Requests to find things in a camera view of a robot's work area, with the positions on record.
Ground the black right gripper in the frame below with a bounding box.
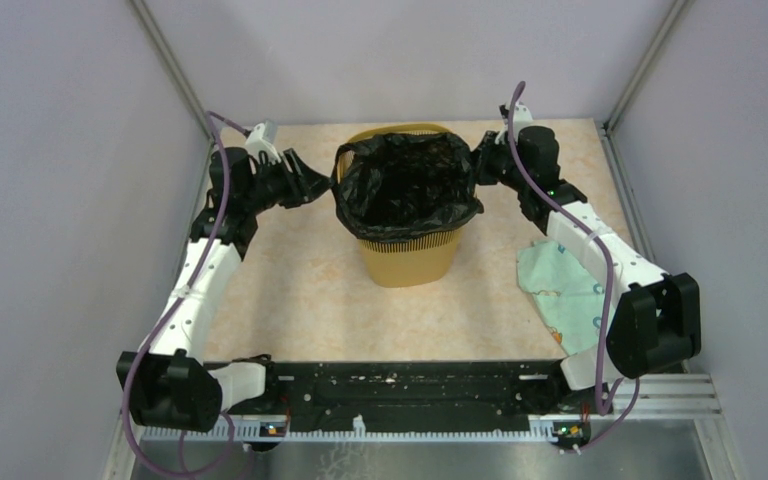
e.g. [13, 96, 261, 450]
[455, 132, 530, 194]

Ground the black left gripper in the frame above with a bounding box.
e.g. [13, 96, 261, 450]
[242, 147, 334, 214]

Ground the black plastic trash bag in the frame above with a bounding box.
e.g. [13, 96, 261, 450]
[332, 132, 484, 243]

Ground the yellow ribbed trash bin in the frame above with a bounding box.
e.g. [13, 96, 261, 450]
[334, 123, 464, 288]

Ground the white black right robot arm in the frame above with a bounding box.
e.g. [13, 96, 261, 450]
[472, 125, 702, 412]

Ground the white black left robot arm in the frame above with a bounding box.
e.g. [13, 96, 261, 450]
[116, 147, 331, 432]

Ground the light green patterned cloth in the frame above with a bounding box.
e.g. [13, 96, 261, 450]
[516, 241, 605, 355]

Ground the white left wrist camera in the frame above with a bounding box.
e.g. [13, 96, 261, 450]
[244, 120, 282, 165]

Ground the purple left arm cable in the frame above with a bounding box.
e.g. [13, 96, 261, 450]
[120, 110, 256, 480]

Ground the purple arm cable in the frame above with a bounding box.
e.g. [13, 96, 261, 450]
[120, 110, 256, 480]
[506, 80, 642, 453]

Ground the left aluminium frame post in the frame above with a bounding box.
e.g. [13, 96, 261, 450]
[126, 0, 212, 138]

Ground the aluminium frame post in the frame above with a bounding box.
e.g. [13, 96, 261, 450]
[126, 0, 212, 138]
[603, 0, 695, 137]

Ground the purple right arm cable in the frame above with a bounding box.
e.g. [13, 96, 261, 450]
[506, 80, 642, 453]

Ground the right aluminium frame post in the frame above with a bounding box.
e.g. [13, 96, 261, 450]
[603, 0, 695, 137]

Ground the grey slotted cable duct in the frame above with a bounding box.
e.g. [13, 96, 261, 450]
[142, 418, 558, 444]

